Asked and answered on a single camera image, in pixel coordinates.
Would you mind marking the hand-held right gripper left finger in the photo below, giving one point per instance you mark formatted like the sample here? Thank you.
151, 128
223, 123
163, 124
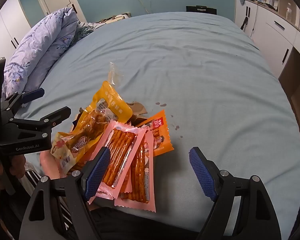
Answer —
97, 172

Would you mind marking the striped cloth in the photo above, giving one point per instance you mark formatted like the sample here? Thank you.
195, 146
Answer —
31, 177

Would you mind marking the white drawer cabinet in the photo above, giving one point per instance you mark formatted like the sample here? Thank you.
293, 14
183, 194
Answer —
272, 35

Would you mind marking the brown snack packet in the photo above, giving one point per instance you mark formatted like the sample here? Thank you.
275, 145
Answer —
138, 110

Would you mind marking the yellow chicken drumstick packet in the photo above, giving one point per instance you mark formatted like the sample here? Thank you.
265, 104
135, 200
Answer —
115, 100

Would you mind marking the small blue cloth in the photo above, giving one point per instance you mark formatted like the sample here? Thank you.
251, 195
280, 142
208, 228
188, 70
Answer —
240, 0

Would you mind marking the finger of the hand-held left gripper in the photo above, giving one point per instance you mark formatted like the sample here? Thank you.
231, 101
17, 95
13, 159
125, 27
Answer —
53, 117
33, 94

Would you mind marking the green floral pillow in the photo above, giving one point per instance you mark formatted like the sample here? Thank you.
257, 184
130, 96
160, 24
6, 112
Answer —
83, 31

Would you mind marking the purple floral duvet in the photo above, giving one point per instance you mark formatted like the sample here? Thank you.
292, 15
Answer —
40, 50

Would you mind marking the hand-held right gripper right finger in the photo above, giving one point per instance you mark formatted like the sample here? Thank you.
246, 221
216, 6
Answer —
202, 175

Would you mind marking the pink spicy stick packet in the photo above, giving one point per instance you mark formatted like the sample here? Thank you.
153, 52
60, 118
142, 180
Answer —
120, 140
47, 165
140, 177

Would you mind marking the white wardrobe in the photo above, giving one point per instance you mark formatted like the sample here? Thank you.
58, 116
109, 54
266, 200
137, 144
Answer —
7, 22

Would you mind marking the person's left hand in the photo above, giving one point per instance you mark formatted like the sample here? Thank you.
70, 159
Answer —
18, 166

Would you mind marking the cluttered bedside table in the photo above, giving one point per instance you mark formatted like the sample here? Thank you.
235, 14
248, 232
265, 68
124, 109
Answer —
115, 18

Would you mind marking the clear plastic wrapper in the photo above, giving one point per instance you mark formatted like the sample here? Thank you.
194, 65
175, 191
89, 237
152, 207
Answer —
115, 76

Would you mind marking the orange spicy stick packet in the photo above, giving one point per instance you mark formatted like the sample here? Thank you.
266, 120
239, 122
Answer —
162, 142

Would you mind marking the black box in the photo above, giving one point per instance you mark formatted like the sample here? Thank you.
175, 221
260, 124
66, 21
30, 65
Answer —
201, 9

